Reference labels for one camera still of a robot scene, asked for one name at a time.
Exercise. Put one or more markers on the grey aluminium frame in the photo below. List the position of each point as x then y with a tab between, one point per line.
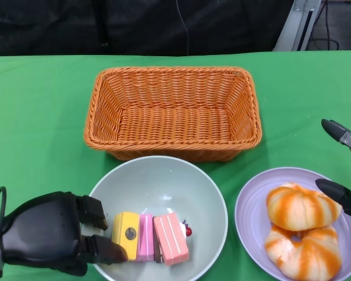
297	26

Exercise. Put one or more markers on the green tablecloth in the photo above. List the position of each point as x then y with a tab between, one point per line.
295	102

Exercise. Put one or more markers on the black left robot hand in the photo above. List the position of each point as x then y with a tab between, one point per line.
44	231

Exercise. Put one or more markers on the black backdrop curtain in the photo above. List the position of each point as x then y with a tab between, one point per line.
76	26

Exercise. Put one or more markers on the long orange striped bread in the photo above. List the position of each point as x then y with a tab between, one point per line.
307	257

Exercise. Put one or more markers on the dark brown chocolate cake slice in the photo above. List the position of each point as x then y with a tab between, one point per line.
158	254

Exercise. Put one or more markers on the grey metal bowl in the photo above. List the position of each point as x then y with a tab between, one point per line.
158	181

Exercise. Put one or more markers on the round pumpkin shaped bread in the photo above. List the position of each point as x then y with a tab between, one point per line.
301	207

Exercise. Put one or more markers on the red brown cake slice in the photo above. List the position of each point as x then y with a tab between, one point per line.
171	238

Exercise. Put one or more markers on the orange wicker basket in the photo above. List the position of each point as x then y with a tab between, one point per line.
175	128

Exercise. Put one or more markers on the white round plate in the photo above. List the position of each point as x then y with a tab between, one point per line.
251	205

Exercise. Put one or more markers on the pink cake slice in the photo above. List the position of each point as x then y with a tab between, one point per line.
145	237

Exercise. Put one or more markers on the yellow cake block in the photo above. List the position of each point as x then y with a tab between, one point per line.
125	222

